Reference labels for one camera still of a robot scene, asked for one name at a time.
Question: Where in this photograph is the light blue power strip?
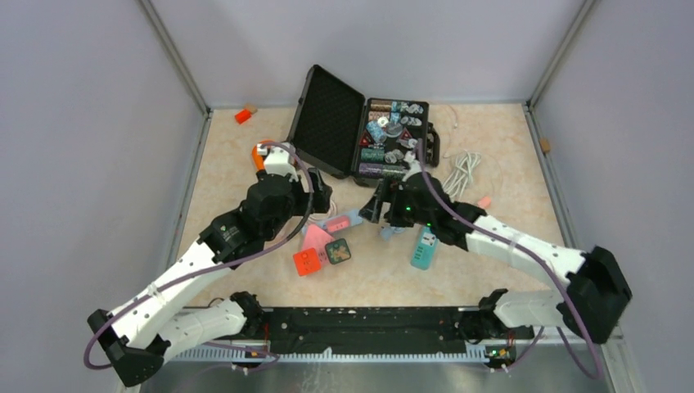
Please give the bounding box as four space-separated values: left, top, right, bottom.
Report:
316 209 364 234

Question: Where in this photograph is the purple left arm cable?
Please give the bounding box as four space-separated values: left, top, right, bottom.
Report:
82 142 316 375

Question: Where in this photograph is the orange tape dispenser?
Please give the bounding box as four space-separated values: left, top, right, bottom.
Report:
251 140 272 171

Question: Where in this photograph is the black open carrying case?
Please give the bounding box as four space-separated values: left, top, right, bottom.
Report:
287 65 441 187

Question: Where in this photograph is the small red block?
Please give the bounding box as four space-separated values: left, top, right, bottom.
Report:
234 109 253 124

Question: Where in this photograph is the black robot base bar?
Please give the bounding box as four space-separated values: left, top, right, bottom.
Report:
211 306 535 356

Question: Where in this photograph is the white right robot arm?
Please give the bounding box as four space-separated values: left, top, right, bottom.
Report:
359 165 633 345

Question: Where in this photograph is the pink triangular power strip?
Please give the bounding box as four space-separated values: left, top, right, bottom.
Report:
300 224 335 264

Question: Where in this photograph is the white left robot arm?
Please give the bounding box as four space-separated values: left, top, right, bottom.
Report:
83 142 331 387

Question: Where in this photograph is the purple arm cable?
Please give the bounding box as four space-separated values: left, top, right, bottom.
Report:
82 142 316 375
414 139 604 381

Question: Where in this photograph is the wooden block on rail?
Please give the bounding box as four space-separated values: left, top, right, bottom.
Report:
539 138 551 154

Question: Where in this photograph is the small wooden block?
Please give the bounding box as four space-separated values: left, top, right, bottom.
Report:
244 103 258 114

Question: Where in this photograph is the red cube socket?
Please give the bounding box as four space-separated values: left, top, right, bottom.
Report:
293 248 322 277

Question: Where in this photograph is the white coiled cable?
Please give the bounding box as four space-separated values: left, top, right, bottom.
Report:
441 150 484 201

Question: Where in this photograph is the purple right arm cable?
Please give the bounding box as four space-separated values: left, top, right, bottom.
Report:
414 139 604 381

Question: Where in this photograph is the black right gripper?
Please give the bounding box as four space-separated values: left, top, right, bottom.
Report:
359 178 434 228

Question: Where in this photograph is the light blue plug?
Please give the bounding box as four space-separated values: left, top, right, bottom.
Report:
380 227 405 242

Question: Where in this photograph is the small pink plug adapter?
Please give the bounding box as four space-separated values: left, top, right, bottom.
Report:
477 196 492 210

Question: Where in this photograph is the teal power strip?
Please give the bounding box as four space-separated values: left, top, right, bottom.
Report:
410 226 439 270

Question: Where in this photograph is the dark green cube socket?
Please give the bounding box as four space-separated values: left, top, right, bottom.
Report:
325 238 352 265

